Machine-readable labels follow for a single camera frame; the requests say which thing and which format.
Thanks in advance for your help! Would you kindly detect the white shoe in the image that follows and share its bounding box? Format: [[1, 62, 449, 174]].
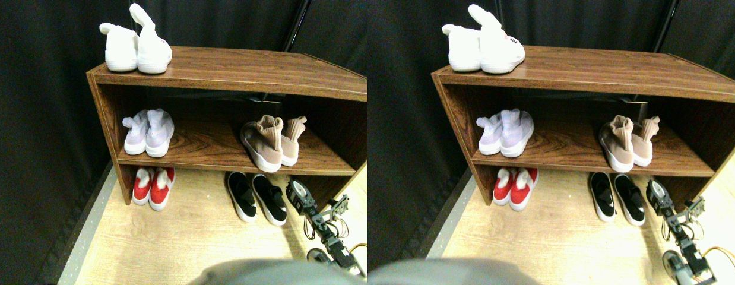
[[99, 23, 139, 72], [468, 4, 526, 74], [129, 3, 173, 74], [442, 24, 482, 72]]

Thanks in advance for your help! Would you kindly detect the red shoe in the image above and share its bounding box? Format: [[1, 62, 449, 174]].
[[509, 168, 539, 211], [132, 168, 154, 206], [493, 168, 517, 206], [148, 167, 176, 211]]

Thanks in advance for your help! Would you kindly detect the brown shoe rack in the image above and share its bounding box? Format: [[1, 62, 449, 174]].
[[87, 46, 368, 208], [431, 46, 735, 205]]

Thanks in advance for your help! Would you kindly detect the lilac shoe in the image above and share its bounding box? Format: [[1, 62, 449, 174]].
[[500, 109, 535, 158], [123, 110, 151, 156], [145, 109, 175, 158], [477, 110, 506, 156]]

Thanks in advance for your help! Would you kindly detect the black shoe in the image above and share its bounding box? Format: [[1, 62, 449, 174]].
[[227, 172, 258, 223], [252, 173, 288, 226], [589, 172, 617, 223], [613, 174, 646, 226]]

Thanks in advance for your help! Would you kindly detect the beige shoe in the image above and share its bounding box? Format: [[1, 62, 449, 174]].
[[280, 116, 308, 167], [240, 115, 284, 173], [599, 116, 635, 173], [631, 116, 661, 167]]

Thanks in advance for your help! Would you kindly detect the black curtain stand pole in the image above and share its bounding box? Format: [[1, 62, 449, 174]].
[[654, 0, 682, 54], [281, 0, 313, 52]]

